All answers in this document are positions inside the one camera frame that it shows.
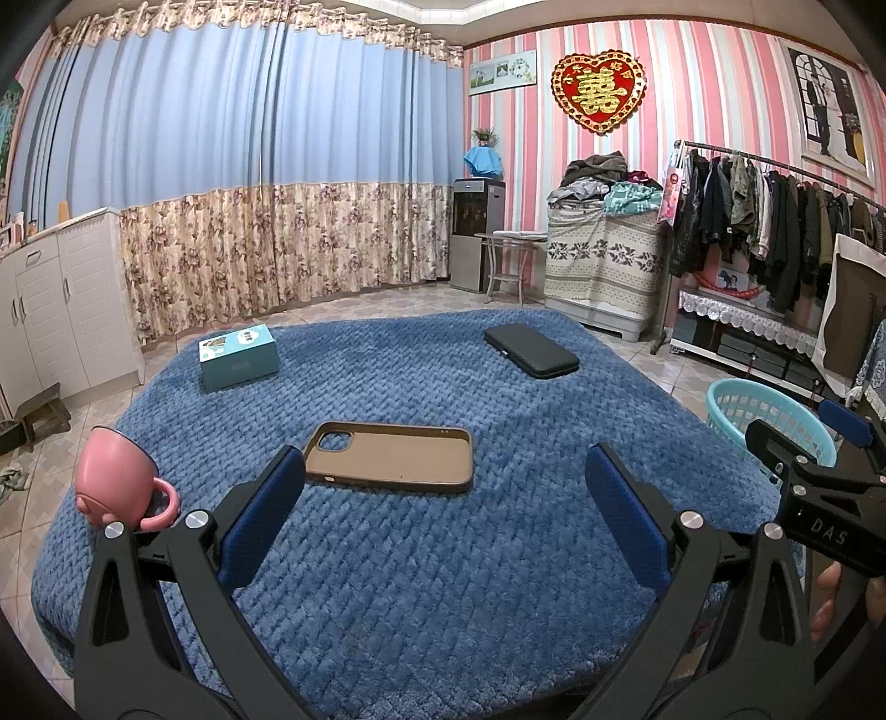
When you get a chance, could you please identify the green wall picture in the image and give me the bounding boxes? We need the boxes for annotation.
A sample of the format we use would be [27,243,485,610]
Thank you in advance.
[0,79,25,188]

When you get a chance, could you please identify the small metal table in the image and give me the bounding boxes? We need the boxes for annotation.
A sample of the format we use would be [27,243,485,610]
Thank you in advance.
[474,230,548,306]

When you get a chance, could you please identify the row of hanging clothes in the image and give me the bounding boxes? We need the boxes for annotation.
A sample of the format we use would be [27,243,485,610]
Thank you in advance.
[668,148,886,326]

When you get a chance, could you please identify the teal cardboard box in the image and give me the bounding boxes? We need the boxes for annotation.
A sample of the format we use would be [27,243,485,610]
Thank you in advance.
[198,324,280,393]

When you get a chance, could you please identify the wall picture with clock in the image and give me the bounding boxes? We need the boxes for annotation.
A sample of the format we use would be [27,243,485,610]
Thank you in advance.
[468,50,539,96]

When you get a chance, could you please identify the black flat case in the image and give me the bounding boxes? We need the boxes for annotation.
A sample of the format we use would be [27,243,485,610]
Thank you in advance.
[483,323,581,380]

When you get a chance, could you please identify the blue and floral curtain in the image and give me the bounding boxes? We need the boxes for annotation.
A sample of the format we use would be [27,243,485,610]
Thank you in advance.
[14,14,468,347]

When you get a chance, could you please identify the white cabinet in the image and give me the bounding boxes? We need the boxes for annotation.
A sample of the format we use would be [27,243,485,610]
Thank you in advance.
[0,206,146,416]

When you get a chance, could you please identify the pink hanging bag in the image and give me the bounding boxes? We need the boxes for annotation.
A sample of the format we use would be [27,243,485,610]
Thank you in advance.
[656,148,689,226]

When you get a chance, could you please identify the person's right hand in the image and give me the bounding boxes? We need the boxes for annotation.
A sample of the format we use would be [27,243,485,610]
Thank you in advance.
[810,562,846,645]

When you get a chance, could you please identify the red heart wall decoration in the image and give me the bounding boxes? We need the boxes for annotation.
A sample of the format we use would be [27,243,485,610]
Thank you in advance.
[552,52,650,137]

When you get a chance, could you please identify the low cabinet with lace cloth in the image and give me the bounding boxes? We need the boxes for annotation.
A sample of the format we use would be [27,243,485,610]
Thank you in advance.
[668,287,842,399]

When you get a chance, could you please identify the teal plastic basket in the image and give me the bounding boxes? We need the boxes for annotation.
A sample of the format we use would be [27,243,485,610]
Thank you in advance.
[706,378,838,479]

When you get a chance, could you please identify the blue cover on dispenser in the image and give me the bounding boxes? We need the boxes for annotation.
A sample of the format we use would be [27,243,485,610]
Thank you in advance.
[463,145,505,177]

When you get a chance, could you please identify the brown phone case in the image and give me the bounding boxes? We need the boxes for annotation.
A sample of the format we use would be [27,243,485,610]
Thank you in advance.
[303,421,475,495]

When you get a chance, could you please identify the chest under patterned cloth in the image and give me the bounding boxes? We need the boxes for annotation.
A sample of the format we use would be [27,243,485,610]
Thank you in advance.
[543,204,669,342]

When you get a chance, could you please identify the grey water dispenser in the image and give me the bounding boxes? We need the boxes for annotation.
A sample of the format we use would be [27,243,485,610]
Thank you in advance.
[450,178,508,293]

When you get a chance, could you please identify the pile of clothes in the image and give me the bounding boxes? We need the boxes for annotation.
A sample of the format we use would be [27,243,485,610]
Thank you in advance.
[547,153,666,215]

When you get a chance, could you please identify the small wooden stool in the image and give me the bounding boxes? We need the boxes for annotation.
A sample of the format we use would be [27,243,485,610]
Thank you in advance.
[14,388,72,444]

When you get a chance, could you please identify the sofa with blue patterned cloth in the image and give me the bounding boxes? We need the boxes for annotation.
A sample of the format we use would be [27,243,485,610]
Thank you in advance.
[848,339,886,416]

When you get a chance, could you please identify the crumpled cloth on floor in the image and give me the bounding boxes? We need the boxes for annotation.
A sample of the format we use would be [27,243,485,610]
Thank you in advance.
[0,465,29,510]

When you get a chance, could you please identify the brown folded table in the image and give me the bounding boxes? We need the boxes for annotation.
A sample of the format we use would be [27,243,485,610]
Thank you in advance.
[811,234,886,397]

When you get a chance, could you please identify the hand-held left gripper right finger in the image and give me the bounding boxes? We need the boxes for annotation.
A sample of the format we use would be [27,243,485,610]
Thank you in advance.
[550,443,822,720]

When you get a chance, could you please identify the pink mug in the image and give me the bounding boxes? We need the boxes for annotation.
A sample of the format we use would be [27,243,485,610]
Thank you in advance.
[74,425,182,533]

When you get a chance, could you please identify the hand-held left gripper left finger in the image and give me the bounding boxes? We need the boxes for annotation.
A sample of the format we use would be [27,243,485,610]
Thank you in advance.
[73,445,320,720]

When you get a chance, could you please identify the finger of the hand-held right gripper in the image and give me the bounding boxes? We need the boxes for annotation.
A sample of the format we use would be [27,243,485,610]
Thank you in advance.
[745,419,826,487]
[817,399,874,450]

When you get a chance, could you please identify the metal clothes rack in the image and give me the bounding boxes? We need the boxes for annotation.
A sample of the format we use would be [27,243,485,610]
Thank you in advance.
[651,138,886,357]

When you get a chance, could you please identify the blue woven blanket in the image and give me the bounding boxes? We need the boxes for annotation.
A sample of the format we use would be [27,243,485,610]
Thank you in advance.
[31,308,807,720]

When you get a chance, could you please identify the framed wall poster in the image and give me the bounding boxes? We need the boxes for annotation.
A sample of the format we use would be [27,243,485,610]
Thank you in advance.
[775,38,877,184]

